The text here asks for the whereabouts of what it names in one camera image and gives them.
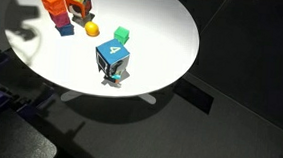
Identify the small toy figure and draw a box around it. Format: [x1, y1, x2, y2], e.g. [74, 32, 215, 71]
[103, 70, 125, 86]

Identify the small green block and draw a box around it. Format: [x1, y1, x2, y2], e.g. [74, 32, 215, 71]
[113, 25, 131, 46]

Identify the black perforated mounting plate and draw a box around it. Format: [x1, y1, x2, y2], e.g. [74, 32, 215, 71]
[0, 107, 61, 158]

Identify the magenta block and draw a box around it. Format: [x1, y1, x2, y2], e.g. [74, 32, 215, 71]
[48, 9, 72, 30]

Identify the blue block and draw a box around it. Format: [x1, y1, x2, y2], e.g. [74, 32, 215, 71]
[54, 22, 76, 38]

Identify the orange picture cube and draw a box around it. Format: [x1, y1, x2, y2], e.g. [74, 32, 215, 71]
[62, 0, 95, 20]

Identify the orange block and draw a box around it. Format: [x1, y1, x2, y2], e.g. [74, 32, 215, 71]
[38, 0, 69, 17]

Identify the yellow ball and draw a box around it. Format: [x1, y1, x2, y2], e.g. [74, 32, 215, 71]
[83, 21, 101, 38]

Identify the blue number cube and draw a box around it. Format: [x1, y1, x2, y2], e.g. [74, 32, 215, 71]
[93, 37, 132, 79]

